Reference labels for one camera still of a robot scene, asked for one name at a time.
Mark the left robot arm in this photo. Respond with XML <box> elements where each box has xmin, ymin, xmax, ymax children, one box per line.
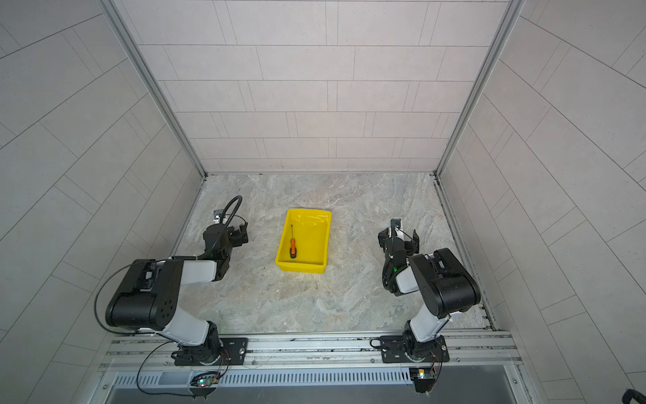
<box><xmin>105</xmin><ymin>222</ymin><xmax>248</xmax><ymax>366</ymax></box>

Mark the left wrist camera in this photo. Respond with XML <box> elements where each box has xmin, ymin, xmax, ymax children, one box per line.
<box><xmin>213</xmin><ymin>210</ymin><xmax>226</xmax><ymax>224</ymax></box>

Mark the right corner aluminium profile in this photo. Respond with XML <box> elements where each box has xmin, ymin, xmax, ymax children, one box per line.
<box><xmin>434</xmin><ymin>0</ymin><xmax>525</xmax><ymax>178</ymax></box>

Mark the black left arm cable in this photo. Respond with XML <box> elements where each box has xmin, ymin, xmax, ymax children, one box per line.
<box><xmin>209</xmin><ymin>195</ymin><xmax>244</xmax><ymax>254</ymax></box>

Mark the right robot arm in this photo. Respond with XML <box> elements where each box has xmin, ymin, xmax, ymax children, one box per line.
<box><xmin>291</xmin><ymin>219</ymin><xmax>481</xmax><ymax>365</ymax></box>

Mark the yellow plastic bin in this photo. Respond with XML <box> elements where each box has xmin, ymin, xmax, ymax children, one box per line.
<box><xmin>275</xmin><ymin>209</ymin><xmax>332</xmax><ymax>274</ymax></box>

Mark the left green circuit board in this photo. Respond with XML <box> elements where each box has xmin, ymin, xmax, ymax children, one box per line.
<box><xmin>190</xmin><ymin>371</ymin><xmax>220</xmax><ymax>388</ymax></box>

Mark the left corner aluminium profile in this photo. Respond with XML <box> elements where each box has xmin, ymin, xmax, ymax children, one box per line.
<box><xmin>97</xmin><ymin>0</ymin><xmax>208</xmax><ymax>179</ymax></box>

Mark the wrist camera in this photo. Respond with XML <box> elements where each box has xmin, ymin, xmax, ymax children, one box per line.
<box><xmin>390</xmin><ymin>219</ymin><xmax>403</xmax><ymax>237</ymax></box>
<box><xmin>213</xmin><ymin>210</ymin><xmax>226</xmax><ymax>224</ymax></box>

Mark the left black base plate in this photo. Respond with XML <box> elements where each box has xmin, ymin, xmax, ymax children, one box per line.
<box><xmin>171</xmin><ymin>338</ymin><xmax>249</xmax><ymax>366</ymax></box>

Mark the right small circuit board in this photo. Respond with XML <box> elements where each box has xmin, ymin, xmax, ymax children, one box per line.
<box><xmin>409</xmin><ymin>368</ymin><xmax>437</xmax><ymax>394</ymax></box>

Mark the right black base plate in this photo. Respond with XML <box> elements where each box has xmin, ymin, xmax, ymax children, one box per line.
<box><xmin>377</xmin><ymin>334</ymin><xmax>450</xmax><ymax>364</ymax></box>

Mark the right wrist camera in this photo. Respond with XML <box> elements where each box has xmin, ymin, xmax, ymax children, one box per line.
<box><xmin>390</xmin><ymin>219</ymin><xmax>403</xmax><ymax>237</ymax></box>

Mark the aluminium mounting rail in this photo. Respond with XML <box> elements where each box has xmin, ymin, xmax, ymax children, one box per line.
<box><xmin>98</xmin><ymin>330</ymin><xmax>522</xmax><ymax>374</ymax></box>

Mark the corner aluminium profile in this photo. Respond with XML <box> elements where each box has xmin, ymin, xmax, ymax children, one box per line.
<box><xmin>434</xmin><ymin>0</ymin><xmax>525</xmax><ymax>178</ymax></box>
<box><xmin>97</xmin><ymin>0</ymin><xmax>208</xmax><ymax>179</ymax></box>

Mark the orange black screwdriver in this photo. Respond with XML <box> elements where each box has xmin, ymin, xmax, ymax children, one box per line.
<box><xmin>289</xmin><ymin>225</ymin><xmax>297</xmax><ymax>259</ymax></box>

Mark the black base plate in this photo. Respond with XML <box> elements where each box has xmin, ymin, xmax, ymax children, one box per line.
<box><xmin>377</xmin><ymin>334</ymin><xmax>450</xmax><ymax>364</ymax></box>
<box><xmin>171</xmin><ymin>338</ymin><xmax>249</xmax><ymax>366</ymax></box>

